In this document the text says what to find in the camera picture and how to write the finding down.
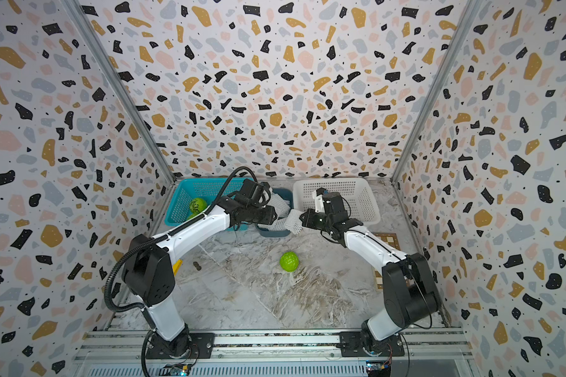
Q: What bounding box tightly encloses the teal plastic basket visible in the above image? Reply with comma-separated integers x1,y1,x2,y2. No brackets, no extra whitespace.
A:
164,178,264,231

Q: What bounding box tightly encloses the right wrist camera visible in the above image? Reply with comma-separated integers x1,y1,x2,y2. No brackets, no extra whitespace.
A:
312,188,328,213

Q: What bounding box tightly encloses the black corrugated cable conduit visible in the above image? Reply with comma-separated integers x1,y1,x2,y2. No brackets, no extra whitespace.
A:
103,166,260,377

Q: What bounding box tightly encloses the white foam net sleeve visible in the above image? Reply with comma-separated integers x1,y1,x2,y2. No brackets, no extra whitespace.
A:
284,209,303,235

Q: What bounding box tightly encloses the white plastic basket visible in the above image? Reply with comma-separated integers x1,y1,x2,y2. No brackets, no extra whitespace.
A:
292,178,380,226

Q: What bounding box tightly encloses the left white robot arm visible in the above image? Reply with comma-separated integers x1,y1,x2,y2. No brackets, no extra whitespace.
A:
121,178,277,358

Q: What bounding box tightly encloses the dark teal small bin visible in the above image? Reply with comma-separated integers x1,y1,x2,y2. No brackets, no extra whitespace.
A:
256,188,293,238

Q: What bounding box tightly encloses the pile of white foam nets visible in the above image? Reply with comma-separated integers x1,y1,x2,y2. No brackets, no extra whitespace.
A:
264,193,291,232

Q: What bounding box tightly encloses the wooden chessboard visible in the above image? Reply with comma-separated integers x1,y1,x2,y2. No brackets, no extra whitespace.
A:
374,232,401,292

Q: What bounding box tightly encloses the yellow triangular plastic piece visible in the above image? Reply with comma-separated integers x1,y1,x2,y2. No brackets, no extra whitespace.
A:
172,259,182,275

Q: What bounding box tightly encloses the green custard apple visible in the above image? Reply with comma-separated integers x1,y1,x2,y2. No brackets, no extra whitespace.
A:
189,197,208,215
279,251,300,273

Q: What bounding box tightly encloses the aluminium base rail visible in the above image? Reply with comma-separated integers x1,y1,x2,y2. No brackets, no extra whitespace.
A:
72,328,479,376

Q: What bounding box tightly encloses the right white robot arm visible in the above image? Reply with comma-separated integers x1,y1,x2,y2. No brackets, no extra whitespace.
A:
300,188,441,355

